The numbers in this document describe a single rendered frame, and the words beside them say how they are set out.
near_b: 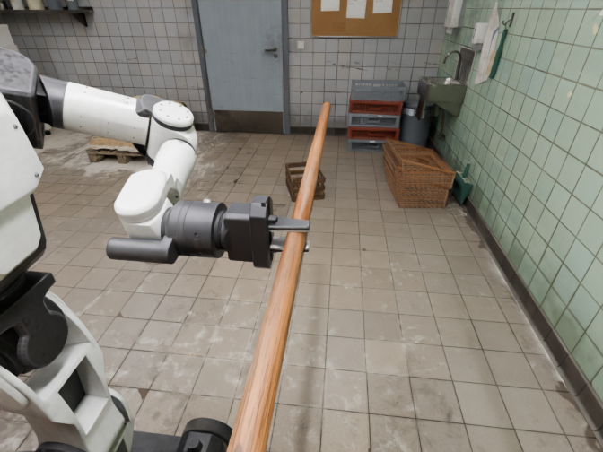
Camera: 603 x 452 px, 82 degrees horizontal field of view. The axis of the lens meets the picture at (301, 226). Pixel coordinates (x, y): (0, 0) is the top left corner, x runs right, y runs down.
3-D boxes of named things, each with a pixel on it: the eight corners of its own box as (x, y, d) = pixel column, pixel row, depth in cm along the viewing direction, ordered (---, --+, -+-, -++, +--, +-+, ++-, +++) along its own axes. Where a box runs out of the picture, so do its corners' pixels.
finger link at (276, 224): (309, 234, 51) (267, 231, 51) (310, 222, 53) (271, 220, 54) (309, 225, 50) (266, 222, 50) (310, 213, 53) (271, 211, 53)
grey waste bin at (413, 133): (429, 153, 414) (439, 106, 385) (397, 152, 418) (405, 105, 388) (423, 143, 446) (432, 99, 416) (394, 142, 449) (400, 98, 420)
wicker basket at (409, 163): (395, 190, 290) (400, 159, 275) (380, 164, 337) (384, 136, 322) (452, 189, 291) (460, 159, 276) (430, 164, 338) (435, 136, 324)
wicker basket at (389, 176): (389, 208, 301) (394, 179, 287) (378, 181, 349) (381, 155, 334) (445, 209, 301) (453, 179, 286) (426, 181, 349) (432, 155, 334)
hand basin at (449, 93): (451, 151, 351) (476, 50, 302) (415, 150, 354) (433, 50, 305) (441, 136, 390) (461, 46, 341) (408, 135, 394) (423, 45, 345)
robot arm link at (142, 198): (169, 253, 55) (187, 199, 65) (151, 212, 49) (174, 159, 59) (128, 255, 55) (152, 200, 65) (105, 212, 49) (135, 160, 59)
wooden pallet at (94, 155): (156, 165, 384) (153, 152, 376) (89, 162, 392) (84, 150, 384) (196, 132, 485) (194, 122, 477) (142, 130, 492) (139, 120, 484)
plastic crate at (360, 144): (397, 152, 417) (398, 140, 408) (347, 152, 420) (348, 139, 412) (392, 142, 450) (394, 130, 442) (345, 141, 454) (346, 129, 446)
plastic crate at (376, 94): (405, 101, 383) (407, 86, 375) (351, 99, 389) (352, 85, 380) (400, 93, 417) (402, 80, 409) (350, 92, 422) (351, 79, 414)
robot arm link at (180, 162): (179, 212, 67) (198, 158, 81) (190, 173, 61) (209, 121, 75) (121, 196, 64) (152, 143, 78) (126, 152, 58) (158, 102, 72)
